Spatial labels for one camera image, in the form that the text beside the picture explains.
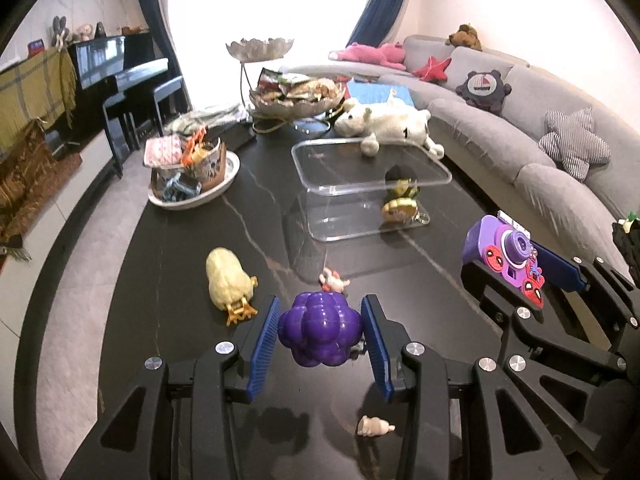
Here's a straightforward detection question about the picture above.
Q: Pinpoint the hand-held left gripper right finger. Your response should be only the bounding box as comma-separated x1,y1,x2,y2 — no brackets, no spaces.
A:
360,295,576,480

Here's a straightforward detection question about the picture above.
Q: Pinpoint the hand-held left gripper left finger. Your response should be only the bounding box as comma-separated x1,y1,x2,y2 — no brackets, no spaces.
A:
60,295,282,480

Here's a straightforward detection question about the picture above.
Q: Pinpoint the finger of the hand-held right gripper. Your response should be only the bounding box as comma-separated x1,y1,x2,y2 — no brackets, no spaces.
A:
461,260,629,456
531,241,640,342

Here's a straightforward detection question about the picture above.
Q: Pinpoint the purple bumpy ball toy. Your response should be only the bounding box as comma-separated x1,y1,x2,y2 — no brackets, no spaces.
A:
277,290,363,368

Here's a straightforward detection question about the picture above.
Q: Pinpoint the purple toy camera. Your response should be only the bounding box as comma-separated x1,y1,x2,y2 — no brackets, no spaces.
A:
461,214,547,308

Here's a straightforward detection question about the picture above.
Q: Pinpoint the black marble desktop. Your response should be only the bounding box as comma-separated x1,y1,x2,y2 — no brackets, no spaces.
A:
60,105,626,480

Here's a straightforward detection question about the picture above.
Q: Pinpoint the small cream shell figurine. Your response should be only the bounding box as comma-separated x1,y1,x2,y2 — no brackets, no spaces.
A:
356,415,397,437

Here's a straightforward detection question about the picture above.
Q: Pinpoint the black cloth item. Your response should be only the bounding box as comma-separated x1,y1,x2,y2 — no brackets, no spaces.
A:
612,215,640,286

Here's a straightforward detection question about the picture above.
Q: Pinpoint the yellow chick toy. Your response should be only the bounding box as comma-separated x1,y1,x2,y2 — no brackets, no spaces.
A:
206,246,259,327

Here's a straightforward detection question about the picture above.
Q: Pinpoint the small pink white bunny figurine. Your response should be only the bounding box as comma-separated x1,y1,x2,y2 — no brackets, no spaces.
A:
319,267,349,293

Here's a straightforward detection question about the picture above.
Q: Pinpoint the striped star pillow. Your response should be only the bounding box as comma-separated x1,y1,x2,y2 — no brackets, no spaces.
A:
538,107,612,182

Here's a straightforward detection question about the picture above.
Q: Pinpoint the grey curved sofa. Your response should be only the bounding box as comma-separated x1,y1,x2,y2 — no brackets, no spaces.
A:
330,35,636,281

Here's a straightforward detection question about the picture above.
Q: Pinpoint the yellow green turtle toy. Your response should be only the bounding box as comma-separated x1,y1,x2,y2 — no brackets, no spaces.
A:
385,165,420,200

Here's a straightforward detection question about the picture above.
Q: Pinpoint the grey blue toy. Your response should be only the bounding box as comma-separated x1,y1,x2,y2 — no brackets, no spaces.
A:
162,174,201,203

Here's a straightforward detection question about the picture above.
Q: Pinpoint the white oval tray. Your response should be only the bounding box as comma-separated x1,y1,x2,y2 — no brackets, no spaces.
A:
147,152,241,209

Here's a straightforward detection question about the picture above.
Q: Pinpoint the clear acrylic riser shelf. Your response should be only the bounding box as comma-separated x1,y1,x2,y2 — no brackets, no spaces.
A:
291,137,453,242

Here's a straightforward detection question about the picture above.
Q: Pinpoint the dark round sailboat pillow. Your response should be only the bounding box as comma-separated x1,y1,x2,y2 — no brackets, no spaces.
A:
455,69,512,110

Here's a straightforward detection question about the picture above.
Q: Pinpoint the patterned storage basket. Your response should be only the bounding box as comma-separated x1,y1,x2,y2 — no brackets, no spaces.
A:
150,135,226,196

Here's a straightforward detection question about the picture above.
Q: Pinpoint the white plush animal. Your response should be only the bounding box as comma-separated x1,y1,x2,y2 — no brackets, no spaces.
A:
334,96,445,159

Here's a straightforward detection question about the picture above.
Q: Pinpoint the orange toy figure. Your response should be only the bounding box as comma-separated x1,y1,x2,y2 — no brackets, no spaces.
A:
181,129,208,163

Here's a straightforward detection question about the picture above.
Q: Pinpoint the pink patterned pouch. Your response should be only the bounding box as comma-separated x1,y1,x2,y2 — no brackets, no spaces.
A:
144,136,188,167

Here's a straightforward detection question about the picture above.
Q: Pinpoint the red star pillow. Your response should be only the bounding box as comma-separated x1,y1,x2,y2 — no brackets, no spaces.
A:
412,56,452,84

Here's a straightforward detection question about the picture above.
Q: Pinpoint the green folded cloth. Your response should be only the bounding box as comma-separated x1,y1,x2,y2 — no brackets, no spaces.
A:
165,105,246,136

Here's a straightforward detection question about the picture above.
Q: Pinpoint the brown plush toy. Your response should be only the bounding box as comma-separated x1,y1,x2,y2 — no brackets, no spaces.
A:
446,23,483,52

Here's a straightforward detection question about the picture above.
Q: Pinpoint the blue flat book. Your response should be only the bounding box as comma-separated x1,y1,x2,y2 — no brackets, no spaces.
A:
346,80,416,108

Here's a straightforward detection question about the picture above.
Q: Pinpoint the pile of snack packets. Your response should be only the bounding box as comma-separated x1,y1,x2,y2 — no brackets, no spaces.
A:
257,67,343,106

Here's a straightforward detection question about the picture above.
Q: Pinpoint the pink plush toy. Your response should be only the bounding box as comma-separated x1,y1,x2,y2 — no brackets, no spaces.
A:
330,42,407,71

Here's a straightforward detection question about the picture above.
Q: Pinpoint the brown woven throw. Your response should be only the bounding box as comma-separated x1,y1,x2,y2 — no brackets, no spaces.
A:
0,120,83,261

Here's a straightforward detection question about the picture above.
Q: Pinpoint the silver lotus tiered stand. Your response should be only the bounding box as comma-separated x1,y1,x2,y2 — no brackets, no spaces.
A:
225,37,348,133

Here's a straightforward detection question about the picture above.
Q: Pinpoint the blue window curtain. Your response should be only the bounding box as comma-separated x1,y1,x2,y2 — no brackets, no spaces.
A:
347,0,416,46
132,0,188,111

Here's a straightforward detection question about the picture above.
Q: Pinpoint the black upright piano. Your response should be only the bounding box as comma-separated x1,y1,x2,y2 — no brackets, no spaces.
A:
67,34,171,131

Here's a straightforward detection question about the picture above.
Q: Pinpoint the yellow plaid blanket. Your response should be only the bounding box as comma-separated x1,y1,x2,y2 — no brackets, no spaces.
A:
0,47,76,153

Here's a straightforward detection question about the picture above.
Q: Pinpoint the grey plush bunny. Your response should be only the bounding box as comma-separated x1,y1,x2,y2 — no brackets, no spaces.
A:
52,16,71,51

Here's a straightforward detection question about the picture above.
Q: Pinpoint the yellow round keychain toy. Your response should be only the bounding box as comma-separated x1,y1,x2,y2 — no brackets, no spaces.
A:
381,197,430,233

